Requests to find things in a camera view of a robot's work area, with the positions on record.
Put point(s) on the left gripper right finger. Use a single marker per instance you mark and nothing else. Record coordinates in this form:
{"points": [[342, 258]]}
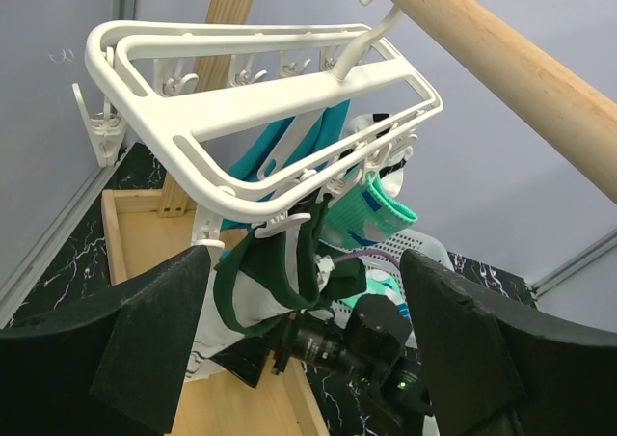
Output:
{"points": [[494, 366]]}

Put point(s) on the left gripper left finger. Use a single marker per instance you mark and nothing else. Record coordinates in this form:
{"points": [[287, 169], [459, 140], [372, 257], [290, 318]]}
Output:
{"points": [[47, 361]]}

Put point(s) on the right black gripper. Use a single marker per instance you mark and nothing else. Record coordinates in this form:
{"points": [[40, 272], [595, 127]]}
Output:
{"points": [[316, 342]]}

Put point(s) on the mint green sock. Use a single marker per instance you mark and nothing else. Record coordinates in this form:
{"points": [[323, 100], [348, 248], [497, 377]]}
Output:
{"points": [[365, 216]]}

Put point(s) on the white plastic clip hanger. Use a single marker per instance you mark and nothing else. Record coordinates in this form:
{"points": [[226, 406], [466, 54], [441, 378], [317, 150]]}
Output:
{"points": [[175, 127]]}

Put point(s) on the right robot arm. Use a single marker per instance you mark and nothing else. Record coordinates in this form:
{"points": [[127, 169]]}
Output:
{"points": [[370, 350]]}

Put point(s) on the green white sock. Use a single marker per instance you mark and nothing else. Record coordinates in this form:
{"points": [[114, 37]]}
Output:
{"points": [[260, 280]]}

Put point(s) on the black marbled mat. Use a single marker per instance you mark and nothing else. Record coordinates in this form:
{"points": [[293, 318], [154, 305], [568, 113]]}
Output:
{"points": [[71, 262]]}

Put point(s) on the wooden tray base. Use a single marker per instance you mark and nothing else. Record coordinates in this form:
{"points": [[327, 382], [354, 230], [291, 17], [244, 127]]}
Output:
{"points": [[145, 342]]}

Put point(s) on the wooden pole stand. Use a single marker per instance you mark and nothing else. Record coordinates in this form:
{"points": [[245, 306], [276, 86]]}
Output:
{"points": [[577, 120]]}

